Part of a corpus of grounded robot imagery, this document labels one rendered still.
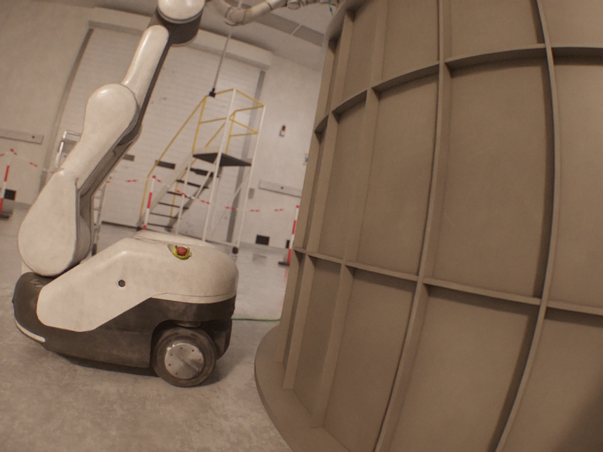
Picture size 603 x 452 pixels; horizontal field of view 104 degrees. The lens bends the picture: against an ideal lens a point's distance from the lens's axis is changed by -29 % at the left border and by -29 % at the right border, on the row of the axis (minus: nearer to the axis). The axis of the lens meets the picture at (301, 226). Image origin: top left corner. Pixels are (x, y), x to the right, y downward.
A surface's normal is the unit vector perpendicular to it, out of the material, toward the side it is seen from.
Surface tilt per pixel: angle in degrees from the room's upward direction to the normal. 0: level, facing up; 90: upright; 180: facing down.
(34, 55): 90
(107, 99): 90
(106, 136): 93
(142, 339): 90
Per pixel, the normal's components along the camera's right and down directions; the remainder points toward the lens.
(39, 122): 0.44, 0.04
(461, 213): -0.78, -0.15
